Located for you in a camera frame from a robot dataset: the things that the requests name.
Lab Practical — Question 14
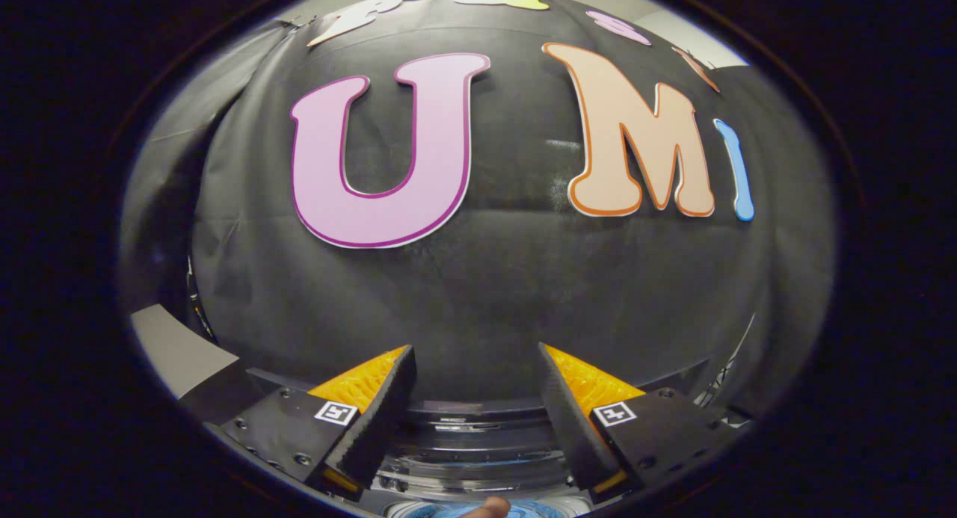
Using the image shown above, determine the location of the grey and white cabinet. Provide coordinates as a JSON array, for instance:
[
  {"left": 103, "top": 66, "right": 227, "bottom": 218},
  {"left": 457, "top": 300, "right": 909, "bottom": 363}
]
[{"left": 131, "top": 303, "right": 315, "bottom": 423}]

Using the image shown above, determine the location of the bundle of cables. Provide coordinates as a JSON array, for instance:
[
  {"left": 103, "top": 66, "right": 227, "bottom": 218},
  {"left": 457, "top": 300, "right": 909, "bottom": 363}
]
[{"left": 694, "top": 315, "right": 756, "bottom": 413}]

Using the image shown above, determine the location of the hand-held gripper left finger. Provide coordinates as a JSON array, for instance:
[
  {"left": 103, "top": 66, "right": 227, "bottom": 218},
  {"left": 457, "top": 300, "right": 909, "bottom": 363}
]
[{"left": 206, "top": 345, "right": 418, "bottom": 502}]

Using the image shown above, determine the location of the light blue garment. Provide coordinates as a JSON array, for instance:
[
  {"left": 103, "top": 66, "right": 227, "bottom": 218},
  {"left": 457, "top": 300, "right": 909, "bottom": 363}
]
[{"left": 404, "top": 501, "right": 558, "bottom": 518}]

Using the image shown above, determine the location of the dark grey washing machine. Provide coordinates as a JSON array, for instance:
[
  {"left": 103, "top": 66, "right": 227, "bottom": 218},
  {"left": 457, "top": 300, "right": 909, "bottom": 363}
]
[{"left": 372, "top": 421, "right": 593, "bottom": 518}]

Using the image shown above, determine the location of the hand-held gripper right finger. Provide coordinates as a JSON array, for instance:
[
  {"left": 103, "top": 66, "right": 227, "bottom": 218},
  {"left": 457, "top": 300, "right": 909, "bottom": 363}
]
[{"left": 537, "top": 342, "right": 748, "bottom": 504}]

